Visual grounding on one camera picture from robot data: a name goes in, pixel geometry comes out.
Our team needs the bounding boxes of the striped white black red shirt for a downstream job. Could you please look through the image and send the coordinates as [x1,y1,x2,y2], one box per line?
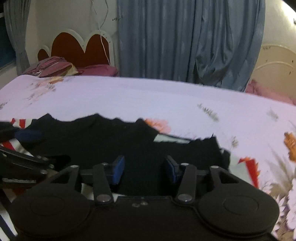
[8,114,270,240]

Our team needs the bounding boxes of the pink floral bed sheet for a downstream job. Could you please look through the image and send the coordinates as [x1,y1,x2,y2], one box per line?
[1,75,295,240]

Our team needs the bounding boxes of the maroon pillow pile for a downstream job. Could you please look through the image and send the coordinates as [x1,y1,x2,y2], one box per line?
[22,57,118,78]

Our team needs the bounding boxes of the pink pillow right bed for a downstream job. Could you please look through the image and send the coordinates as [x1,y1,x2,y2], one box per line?
[245,79,295,105]

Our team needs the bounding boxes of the dark window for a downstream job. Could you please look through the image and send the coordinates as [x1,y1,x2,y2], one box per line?
[0,13,16,69]

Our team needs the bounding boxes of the blue-grey centre curtain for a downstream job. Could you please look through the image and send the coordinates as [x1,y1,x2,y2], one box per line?
[117,1,265,91]

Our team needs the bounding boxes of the cream arched headboard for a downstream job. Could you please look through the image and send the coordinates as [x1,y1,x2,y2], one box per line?
[251,44,295,98]

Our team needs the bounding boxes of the red heart-shaped headboard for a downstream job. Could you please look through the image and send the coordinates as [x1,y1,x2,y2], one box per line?
[37,29,115,68]

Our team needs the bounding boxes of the blue-grey left window curtain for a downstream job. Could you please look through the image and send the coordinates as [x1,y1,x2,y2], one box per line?
[4,0,31,75]

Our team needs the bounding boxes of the white hanging cable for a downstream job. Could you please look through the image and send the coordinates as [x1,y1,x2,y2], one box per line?
[90,0,112,65]

